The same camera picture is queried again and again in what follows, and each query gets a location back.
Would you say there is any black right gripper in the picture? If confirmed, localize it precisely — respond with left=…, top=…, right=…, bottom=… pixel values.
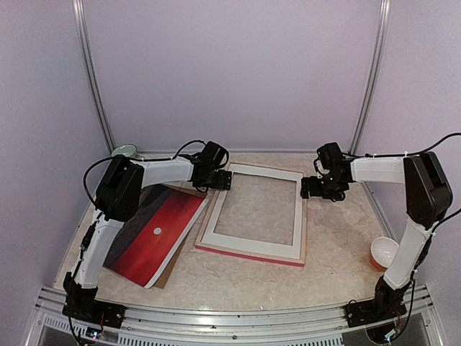
left=300, top=172, right=345, bottom=200

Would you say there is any brown backing board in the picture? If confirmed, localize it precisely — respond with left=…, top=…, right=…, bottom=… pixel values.
left=153, top=185, right=207, bottom=289

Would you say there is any white mat board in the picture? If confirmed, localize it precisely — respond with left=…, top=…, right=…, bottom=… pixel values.
left=215, top=173, right=297, bottom=245

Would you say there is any wooden picture frame pink edge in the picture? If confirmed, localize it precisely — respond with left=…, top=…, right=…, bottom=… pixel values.
left=195, top=162, right=307, bottom=267

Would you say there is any red and dark photo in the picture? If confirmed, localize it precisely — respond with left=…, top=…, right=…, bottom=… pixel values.
left=104, top=185, right=209, bottom=288

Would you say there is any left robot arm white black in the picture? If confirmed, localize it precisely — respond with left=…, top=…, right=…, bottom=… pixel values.
left=63, top=155, right=233, bottom=321

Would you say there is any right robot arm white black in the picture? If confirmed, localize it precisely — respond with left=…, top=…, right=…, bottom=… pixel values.
left=300, top=146, right=453, bottom=320

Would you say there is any green ceramic bowl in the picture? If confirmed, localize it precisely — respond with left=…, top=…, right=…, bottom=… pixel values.
left=111, top=143, right=138, bottom=159

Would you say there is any orange white bowl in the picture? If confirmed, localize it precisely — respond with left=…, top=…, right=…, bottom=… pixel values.
left=370, top=236, right=399, bottom=271

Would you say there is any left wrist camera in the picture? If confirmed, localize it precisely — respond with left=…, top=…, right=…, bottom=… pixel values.
left=198, top=141, right=230, bottom=169

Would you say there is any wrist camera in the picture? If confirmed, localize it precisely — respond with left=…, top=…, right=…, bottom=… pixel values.
left=198, top=141, right=230, bottom=169
left=316, top=142, right=345, bottom=169

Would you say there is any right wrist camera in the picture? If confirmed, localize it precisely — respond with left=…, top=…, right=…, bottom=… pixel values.
left=316, top=142, right=345, bottom=169

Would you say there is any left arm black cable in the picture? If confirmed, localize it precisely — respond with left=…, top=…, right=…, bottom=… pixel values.
left=83, top=138, right=206, bottom=210

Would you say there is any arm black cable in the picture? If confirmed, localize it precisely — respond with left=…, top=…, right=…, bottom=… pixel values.
left=83, top=138, right=206, bottom=210
left=341, top=132, right=461, bottom=221

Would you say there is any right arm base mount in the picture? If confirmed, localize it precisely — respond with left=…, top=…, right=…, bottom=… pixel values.
left=344, top=276, right=410, bottom=328

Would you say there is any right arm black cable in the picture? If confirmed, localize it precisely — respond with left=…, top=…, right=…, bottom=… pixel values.
left=341, top=132, right=461, bottom=221

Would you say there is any right aluminium corner post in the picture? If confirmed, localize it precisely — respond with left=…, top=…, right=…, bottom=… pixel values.
left=348, top=0, right=391, bottom=154

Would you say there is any aluminium corner post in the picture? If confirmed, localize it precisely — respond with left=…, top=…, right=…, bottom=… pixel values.
left=348, top=0, right=391, bottom=154
left=72, top=0, right=115, bottom=153

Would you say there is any aluminium front rail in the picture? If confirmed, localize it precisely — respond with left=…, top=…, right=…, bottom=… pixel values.
left=23, top=285, right=447, bottom=345

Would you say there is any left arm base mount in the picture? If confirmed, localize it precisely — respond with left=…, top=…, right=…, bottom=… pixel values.
left=63, top=288, right=126, bottom=329

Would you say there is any left aluminium corner post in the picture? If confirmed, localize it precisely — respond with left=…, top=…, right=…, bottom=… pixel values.
left=72, top=0, right=115, bottom=153

